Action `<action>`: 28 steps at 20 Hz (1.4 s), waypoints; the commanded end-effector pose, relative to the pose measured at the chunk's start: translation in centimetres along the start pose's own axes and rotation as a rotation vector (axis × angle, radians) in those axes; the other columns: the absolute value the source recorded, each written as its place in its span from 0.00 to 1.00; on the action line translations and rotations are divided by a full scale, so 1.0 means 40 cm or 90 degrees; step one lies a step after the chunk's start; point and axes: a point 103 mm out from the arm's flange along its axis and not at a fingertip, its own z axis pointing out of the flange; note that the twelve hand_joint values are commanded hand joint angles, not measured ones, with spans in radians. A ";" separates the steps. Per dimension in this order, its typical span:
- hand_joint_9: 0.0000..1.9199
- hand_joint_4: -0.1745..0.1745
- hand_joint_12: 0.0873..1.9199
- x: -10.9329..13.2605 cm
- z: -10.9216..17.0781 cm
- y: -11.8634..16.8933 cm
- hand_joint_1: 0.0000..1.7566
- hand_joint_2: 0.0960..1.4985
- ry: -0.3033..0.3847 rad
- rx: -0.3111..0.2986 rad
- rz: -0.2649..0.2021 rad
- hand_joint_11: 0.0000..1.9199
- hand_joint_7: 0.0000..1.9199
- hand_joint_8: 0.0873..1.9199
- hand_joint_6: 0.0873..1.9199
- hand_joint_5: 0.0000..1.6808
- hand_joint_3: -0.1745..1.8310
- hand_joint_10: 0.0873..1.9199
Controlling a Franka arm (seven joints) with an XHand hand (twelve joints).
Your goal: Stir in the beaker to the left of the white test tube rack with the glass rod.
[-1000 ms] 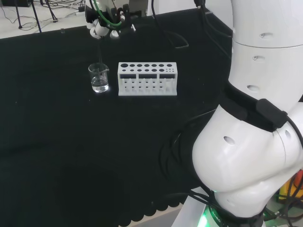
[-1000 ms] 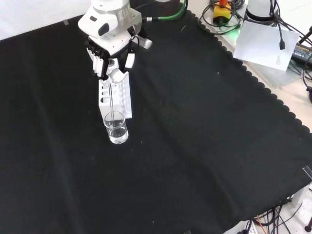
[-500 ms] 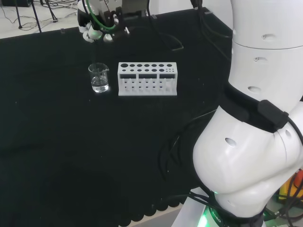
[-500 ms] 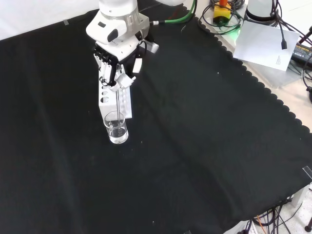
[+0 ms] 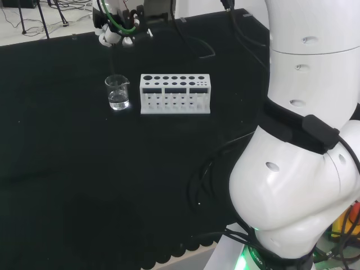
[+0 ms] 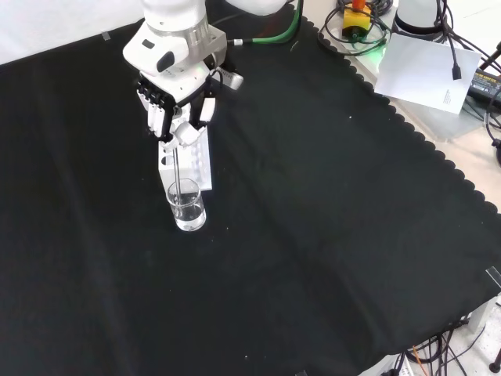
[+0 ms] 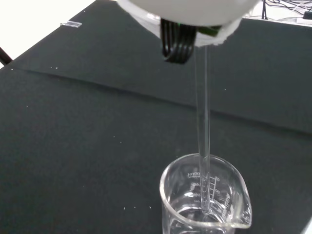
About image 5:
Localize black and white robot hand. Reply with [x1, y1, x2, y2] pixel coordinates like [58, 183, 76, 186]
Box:
[92, 0, 154, 47]

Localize clear glass beaker with water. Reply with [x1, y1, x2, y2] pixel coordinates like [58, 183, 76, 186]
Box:
[104, 74, 131, 111]

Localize white test tube rack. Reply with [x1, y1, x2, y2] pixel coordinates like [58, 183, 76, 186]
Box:
[139, 73, 211, 115]

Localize black tripod leg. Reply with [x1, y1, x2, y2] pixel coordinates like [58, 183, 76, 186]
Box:
[36, 0, 51, 40]
[55, 0, 70, 28]
[17, 0, 28, 35]

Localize black box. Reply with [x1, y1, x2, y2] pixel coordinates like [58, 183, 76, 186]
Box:
[0, 0, 38, 9]

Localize black bench cloth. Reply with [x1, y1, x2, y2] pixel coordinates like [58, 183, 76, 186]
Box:
[0, 7, 272, 270]

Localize yellow stop button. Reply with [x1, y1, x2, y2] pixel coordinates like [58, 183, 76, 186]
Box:
[330, 202, 360, 240]

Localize green cable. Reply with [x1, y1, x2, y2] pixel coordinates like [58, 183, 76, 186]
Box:
[97, 0, 136, 36]

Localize black looped cable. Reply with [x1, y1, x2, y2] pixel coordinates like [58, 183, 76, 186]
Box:
[170, 12, 217, 59]

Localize black cable with connector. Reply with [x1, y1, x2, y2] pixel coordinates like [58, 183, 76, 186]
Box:
[220, 0, 269, 77]

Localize black cable bundle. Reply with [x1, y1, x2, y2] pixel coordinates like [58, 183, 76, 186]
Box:
[187, 131, 255, 240]

